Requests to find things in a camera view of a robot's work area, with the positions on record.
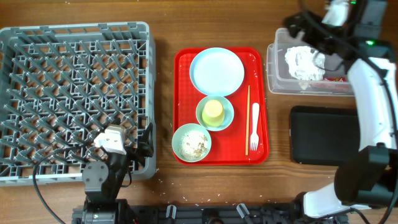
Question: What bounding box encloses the white napkin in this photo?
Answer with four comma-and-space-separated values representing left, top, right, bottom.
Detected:
285, 46, 326, 81

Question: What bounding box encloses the green bowl with food scraps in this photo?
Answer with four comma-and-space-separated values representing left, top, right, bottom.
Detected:
172, 123, 211, 163

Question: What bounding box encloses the red snack wrapper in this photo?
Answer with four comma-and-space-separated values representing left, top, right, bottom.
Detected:
310, 77, 351, 91

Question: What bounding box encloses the yellow plastic cup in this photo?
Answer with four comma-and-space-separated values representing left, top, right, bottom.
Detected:
201, 100, 224, 127

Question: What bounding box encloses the light blue bowl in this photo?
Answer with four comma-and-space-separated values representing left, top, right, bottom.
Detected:
196, 96, 234, 131

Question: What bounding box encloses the light blue plate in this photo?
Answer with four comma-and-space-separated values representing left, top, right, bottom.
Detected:
189, 47, 245, 96

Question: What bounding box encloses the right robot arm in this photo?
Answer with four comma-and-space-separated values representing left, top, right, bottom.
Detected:
283, 1, 397, 223

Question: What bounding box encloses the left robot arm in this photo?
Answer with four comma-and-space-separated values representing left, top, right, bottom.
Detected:
72, 123, 154, 223

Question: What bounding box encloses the grey dishwasher rack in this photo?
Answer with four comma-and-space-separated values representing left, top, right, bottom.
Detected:
1, 21, 156, 186

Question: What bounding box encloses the clear plastic bin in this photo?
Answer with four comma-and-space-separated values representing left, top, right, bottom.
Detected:
266, 28, 354, 96

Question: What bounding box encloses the red plastic tray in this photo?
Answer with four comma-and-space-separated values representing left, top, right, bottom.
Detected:
173, 47, 270, 166

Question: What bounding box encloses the black plastic tray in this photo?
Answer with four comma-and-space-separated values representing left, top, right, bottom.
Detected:
290, 106, 360, 166

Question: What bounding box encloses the wooden chopstick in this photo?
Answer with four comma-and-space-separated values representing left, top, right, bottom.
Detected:
245, 85, 251, 156

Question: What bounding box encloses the white plastic fork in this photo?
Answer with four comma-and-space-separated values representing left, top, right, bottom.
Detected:
250, 103, 259, 151

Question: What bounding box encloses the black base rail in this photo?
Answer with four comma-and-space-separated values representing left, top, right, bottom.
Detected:
72, 203, 348, 224

